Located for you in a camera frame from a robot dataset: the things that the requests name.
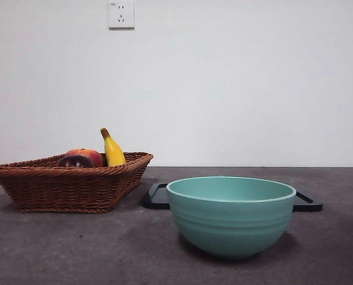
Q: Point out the teal ribbed bowl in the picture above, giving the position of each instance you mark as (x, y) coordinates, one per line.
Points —
(230, 228)

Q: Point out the dark rectangular tray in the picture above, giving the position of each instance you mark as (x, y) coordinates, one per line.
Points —
(155, 199)

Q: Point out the brown wicker basket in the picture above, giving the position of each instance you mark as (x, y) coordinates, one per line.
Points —
(66, 190)

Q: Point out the yellow banana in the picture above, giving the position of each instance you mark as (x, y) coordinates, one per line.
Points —
(113, 153)

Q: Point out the dark red plum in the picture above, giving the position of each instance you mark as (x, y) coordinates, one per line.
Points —
(74, 161)

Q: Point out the white wall socket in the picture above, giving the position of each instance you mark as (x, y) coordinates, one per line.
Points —
(121, 15)

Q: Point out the red orange peach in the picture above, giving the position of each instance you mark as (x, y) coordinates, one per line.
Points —
(88, 155)

